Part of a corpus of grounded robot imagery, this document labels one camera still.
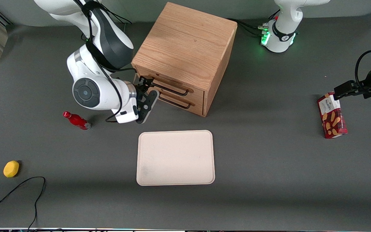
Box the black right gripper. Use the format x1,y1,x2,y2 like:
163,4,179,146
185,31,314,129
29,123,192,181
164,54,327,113
135,76,156,122

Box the wooden drawer cabinet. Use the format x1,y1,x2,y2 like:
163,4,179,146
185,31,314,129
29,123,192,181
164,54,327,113
131,2,238,117

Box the red tartan shortbread box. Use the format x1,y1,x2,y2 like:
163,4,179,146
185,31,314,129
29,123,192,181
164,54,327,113
317,92,348,139

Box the red cola bottle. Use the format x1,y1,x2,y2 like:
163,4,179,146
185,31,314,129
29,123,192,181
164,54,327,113
63,111,91,131

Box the beige plastic tray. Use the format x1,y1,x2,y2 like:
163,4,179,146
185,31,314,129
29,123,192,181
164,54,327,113
136,130,215,186

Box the yellow lemon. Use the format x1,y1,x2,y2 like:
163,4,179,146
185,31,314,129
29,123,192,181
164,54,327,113
3,160,20,178

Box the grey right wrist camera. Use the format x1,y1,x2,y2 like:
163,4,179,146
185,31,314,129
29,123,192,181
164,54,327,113
137,90,159,125

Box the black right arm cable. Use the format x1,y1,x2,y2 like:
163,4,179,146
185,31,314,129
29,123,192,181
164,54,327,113
73,0,132,123

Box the black right base cable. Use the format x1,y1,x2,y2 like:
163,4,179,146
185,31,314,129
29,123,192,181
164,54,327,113
108,10,132,25

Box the black base cable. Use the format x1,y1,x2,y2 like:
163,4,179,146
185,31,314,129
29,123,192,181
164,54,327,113
108,10,132,25
227,18,268,36

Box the black velcro cable strap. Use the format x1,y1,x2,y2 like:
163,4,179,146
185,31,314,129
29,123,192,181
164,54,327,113
82,0,104,12

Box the black left base cable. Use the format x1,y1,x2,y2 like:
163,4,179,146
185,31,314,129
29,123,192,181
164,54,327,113
227,18,268,36

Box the thin black table cable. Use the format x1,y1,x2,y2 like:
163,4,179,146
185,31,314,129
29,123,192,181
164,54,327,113
0,176,46,232

